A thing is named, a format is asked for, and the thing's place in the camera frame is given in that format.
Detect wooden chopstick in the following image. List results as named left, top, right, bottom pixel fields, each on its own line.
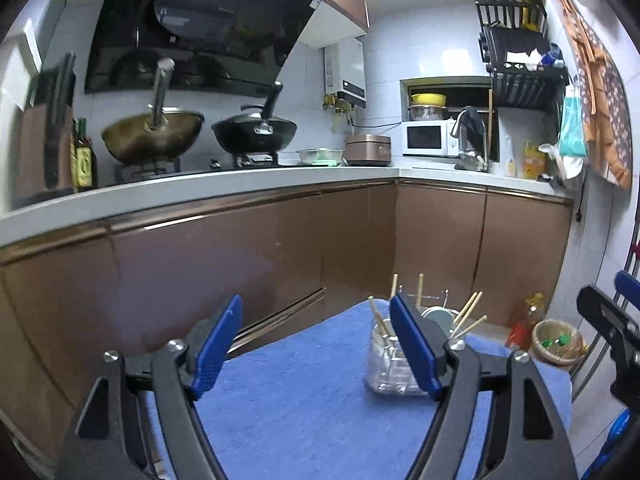
left=451, top=314, right=488, bottom=338
left=367, top=296, right=395, bottom=342
left=452, top=292, right=483, bottom=330
left=390, top=273, right=399, bottom=300
left=416, top=273, right=424, bottom=310
left=456, top=290, right=484, bottom=331

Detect light blue ceramic spoon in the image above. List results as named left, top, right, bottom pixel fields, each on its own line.
left=421, top=307, right=457, bottom=337

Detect chrome kitchen faucet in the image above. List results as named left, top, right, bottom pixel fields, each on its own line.
left=451, top=105, right=489, bottom=172

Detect wicker waste basket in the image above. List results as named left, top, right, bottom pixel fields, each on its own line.
left=530, top=318, right=588, bottom=368

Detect blue white glove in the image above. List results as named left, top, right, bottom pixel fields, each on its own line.
left=582, top=410, right=639, bottom=479

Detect cooking oil bottle on floor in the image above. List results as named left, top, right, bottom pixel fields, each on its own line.
left=504, top=292, right=546, bottom=351

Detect brown lower cabinets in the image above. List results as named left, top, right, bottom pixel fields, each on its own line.
left=1, top=178, right=570, bottom=462

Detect yellow detergent bottle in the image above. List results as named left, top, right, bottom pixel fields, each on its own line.
left=523, top=140, right=547, bottom=180

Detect teal hanging bag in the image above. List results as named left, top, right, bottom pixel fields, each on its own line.
left=558, top=84, right=588, bottom=158

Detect clear utensil holder with rack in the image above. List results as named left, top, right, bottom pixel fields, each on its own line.
left=364, top=288, right=459, bottom=396

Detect orange patterned hanging cloth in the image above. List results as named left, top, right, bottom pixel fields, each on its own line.
left=559, top=0, right=634, bottom=191

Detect blue towel mat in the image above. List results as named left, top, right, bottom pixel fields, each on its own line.
left=142, top=298, right=574, bottom=480

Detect white microwave oven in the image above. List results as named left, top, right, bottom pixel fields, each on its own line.
left=401, top=119, right=460, bottom=158

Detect yellow lidded glass bowl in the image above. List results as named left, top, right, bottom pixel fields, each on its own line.
left=408, top=93, right=448, bottom=122

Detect olive oil bottle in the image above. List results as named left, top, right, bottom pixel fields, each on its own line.
left=72, top=117, right=99, bottom=192

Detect brown knife block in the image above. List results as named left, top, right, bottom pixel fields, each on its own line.
left=13, top=52, right=76, bottom=208

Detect gas stove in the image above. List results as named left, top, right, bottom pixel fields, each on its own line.
left=107, top=152, right=302, bottom=185

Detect brown rice cooker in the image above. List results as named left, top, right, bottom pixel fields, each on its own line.
left=344, top=134, right=392, bottom=167

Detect black frying pan with lid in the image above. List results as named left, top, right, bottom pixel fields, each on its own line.
left=212, top=81, right=297, bottom=156

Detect white water heater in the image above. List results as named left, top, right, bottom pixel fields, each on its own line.
left=323, top=38, right=367, bottom=110

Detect black range hood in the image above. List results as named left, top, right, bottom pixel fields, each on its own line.
left=85, top=0, right=319, bottom=98

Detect black wall dish rack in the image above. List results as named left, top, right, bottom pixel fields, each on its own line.
left=474, top=0, right=568, bottom=110

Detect brass wok with handle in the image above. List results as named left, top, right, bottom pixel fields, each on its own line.
left=101, top=58, right=205, bottom=166

